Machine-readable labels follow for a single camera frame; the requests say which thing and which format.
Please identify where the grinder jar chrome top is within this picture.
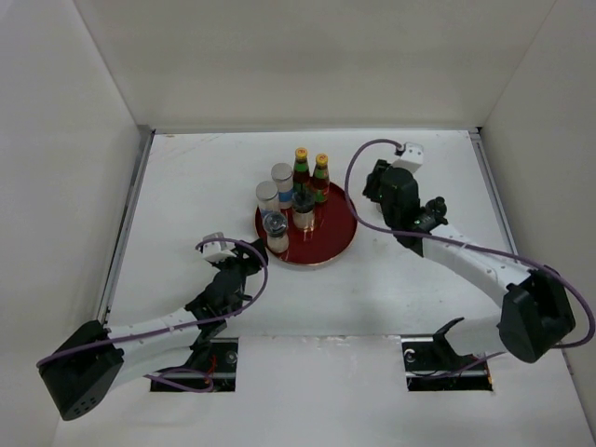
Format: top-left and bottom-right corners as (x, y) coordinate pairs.
(263, 211), (290, 253)

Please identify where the green-label sauce bottle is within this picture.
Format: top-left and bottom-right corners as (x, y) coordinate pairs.
(310, 154), (331, 204)
(292, 147), (311, 193)

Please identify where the silver-lid salt jar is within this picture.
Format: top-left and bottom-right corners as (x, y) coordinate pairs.
(255, 181), (280, 219)
(271, 163), (293, 210)

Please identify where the clear grinder jar black top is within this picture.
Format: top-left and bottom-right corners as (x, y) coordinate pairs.
(291, 191), (315, 231)

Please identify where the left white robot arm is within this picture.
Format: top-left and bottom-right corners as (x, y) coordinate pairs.
(36, 234), (268, 421)

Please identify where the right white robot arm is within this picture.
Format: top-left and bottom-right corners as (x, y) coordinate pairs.
(363, 160), (576, 369)

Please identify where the white bottle black cap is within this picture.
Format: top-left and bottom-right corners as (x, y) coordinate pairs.
(426, 196), (448, 225)

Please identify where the round red tray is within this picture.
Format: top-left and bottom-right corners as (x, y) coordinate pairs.
(267, 183), (358, 265)

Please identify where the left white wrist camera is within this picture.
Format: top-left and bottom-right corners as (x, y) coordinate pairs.
(195, 232), (234, 264)

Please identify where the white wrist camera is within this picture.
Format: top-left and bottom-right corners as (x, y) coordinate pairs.
(392, 142), (424, 174)
(195, 232), (234, 264)

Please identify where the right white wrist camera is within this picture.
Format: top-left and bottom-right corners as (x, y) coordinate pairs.
(392, 142), (424, 174)

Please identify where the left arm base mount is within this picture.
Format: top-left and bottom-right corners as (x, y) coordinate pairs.
(150, 338), (239, 393)

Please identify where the right aluminium frame rail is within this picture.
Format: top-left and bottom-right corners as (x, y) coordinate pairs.
(468, 128), (518, 254)

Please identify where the aluminium frame rail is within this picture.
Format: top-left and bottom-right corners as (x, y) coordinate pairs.
(468, 128), (518, 254)
(95, 125), (156, 323)

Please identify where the left aluminium frame rail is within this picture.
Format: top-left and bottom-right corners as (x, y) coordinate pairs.
(95, 125), (156, 323)

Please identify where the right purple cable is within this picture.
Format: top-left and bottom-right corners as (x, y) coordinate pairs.
(343, 138), (596, 378)

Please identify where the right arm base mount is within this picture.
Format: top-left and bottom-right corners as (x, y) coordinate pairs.
(400, 318), (493, 392)

